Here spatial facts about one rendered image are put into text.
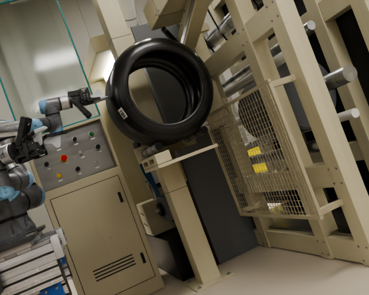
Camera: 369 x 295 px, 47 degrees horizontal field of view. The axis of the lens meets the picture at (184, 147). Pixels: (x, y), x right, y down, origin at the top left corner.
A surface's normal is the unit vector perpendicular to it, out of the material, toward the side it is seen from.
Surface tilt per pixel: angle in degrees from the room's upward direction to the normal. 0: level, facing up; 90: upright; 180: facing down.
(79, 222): 90
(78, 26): 90
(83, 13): 90
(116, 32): 90
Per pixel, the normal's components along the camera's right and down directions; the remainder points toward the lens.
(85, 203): 0.29, -0.13
